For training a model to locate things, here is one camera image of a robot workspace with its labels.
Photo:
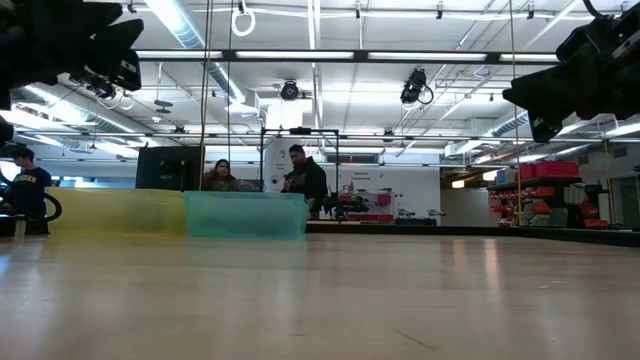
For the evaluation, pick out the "person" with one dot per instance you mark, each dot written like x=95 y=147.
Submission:
x=220 y=180
x=30 y=190
x=310 y=180

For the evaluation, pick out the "background robot station red parts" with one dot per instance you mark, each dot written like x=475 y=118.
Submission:
x=350 y=205

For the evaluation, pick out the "black metal frame stand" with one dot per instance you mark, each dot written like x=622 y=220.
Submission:
x=300 y=131

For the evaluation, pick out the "black ceiling-mounted camera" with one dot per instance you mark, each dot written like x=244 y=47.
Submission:
x=414 y=87
x=102 y=90

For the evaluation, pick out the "yellow translucent plastic bin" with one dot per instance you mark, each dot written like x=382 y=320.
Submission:
x=115 y=212

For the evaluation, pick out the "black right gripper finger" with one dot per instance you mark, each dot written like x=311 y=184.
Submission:
x=546 y=127
x=547 y=92

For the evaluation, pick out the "black table side box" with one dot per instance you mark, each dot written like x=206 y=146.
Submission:
x=35 y=226

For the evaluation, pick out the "large black monitor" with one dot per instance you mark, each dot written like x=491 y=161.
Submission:
x=167 y=167

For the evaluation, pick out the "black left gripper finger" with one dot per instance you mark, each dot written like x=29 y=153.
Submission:
x=125 y=70
x=112 y=37

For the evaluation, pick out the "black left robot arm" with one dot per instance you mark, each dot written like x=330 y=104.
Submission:
x=5 y=132

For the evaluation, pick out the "round black ceiling camera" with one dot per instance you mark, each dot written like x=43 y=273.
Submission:
x=289 y=91

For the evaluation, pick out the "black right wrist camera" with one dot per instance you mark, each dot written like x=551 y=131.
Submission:
x=585 y=42

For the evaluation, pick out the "black aluminium table frame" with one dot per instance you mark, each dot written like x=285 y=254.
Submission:
x=450 y=231

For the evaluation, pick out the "shelf rack with red bins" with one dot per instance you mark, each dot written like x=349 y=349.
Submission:
x=550 y=170

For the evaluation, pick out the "teal translucent plastic bin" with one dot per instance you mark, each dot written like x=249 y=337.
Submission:
x=245 y=215

